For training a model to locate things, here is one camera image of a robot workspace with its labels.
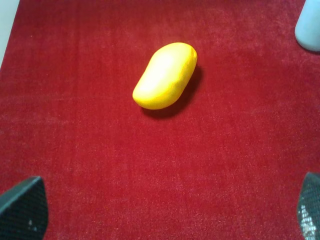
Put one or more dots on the yellow toy mango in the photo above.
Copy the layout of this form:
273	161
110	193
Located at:
166	76

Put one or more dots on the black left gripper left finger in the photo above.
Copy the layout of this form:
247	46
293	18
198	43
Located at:
24	213

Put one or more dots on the red velvet tablecloth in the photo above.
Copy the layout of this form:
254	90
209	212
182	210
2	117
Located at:
224	162

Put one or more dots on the light blue plastic cup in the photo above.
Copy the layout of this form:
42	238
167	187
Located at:
307	29

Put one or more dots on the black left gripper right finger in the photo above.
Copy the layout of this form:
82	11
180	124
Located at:
308	207

